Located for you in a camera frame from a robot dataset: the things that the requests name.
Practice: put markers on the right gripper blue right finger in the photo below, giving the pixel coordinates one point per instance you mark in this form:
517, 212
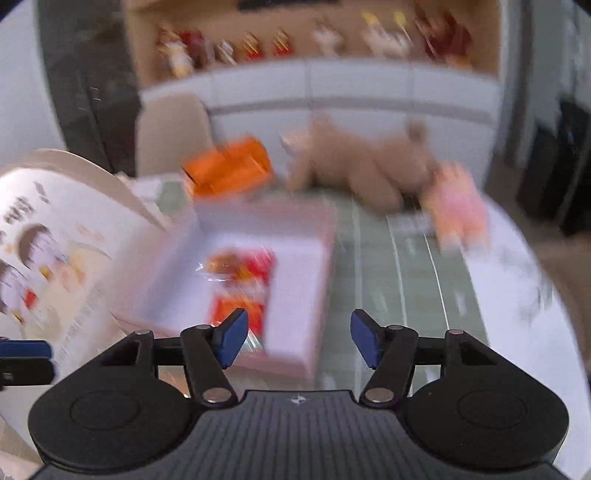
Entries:
367, 335

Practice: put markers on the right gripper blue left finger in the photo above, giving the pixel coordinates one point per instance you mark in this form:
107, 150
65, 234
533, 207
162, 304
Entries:
228, 337

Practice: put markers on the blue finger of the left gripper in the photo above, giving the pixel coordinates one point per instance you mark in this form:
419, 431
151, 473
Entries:
24, 349

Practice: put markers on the pink storage box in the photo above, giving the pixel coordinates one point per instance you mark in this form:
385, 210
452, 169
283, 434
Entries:
163, 288

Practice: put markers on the red snack packet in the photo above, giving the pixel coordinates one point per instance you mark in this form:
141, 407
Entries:
241, 279

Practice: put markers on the green checked tablecloth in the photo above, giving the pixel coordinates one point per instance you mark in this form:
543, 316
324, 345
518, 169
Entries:
332, 257

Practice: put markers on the cartoon printed white lid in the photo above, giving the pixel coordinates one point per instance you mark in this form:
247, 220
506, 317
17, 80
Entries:
67, 227

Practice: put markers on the pink plush toy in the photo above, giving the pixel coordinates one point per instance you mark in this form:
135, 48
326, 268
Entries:
456, 208

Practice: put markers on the brown plush bear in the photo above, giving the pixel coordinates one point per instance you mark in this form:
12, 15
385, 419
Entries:
379, 172

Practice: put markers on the orange snack bag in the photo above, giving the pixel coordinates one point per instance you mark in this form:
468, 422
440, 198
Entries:
238, 167

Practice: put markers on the beige chair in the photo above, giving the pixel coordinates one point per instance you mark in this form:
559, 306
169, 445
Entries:
170, 131

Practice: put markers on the wooden display shelf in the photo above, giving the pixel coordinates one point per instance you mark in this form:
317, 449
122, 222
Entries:
456, 34

